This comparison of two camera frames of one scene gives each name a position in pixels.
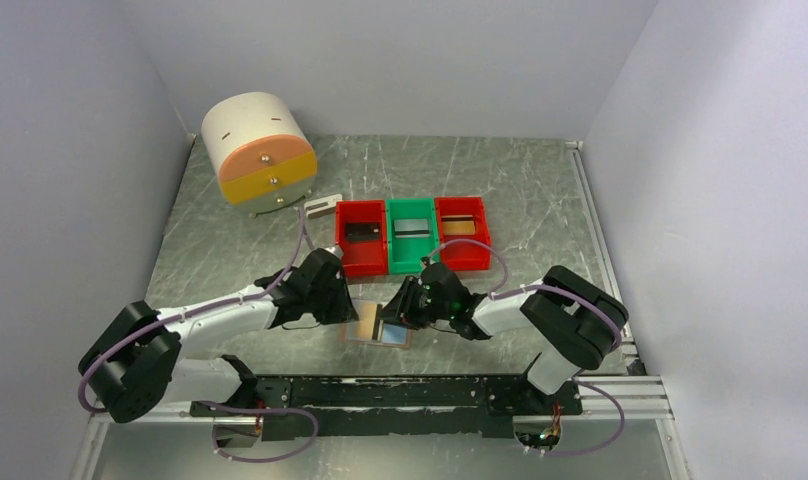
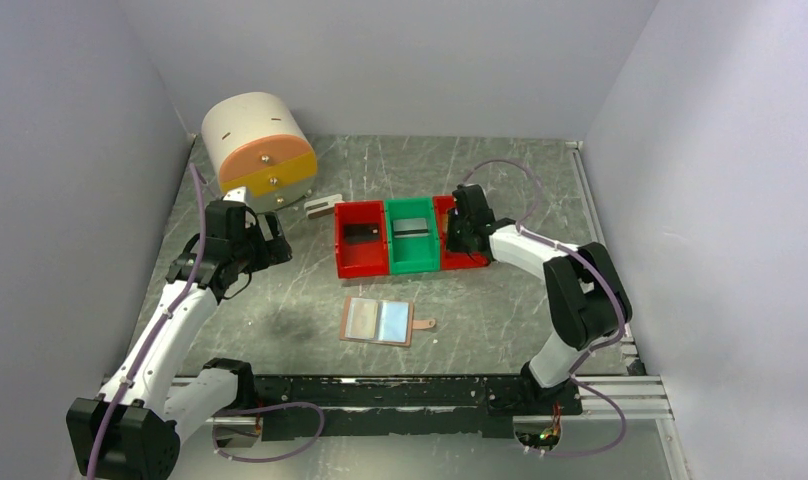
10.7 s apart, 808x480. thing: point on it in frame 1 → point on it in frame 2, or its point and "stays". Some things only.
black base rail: [291, 407] stays
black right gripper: [401, 307] → [451, 244]
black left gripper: [343, 312] → [271, 252]
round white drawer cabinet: [264, 157] stays
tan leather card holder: [370, 329] stays
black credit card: [360, 232] stays
